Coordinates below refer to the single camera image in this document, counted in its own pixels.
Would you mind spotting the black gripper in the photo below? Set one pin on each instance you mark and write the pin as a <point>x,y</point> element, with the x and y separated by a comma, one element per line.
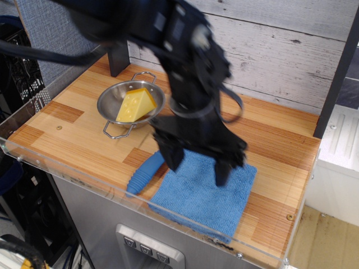
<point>196,68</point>

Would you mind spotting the blue towel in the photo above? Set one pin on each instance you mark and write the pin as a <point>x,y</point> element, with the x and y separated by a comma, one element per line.
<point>190,197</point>

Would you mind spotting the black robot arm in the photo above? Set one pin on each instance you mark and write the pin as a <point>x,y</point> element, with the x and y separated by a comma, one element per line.
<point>107,22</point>

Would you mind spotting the yellow toy cheese wedge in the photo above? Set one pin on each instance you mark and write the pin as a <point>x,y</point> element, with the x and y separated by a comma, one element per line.
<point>135,105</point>

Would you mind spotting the steel toy fridge cabinet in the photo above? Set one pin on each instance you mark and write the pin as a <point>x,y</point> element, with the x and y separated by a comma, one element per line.
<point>117,235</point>

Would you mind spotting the white side unit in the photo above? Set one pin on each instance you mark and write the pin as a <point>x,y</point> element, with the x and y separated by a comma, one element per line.
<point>333,187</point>

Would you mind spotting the spoon with blue handle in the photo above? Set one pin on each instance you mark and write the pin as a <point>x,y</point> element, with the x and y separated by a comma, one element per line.
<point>152,169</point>

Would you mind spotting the small steel two-handled pan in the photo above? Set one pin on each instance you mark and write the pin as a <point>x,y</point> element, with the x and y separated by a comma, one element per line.
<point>110,101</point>

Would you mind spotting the left dark shelf post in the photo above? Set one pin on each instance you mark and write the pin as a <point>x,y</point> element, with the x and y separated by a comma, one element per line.
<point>118,58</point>

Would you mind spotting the dark shelf post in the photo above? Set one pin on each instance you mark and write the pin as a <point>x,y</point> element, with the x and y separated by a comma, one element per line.
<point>337,82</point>
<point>118,58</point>

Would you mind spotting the right dark shelf post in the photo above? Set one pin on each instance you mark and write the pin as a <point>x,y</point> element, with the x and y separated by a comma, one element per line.
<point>337,82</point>

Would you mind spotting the clear acrylic guard rail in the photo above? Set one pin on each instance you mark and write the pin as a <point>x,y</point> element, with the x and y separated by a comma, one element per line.
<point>66,140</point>

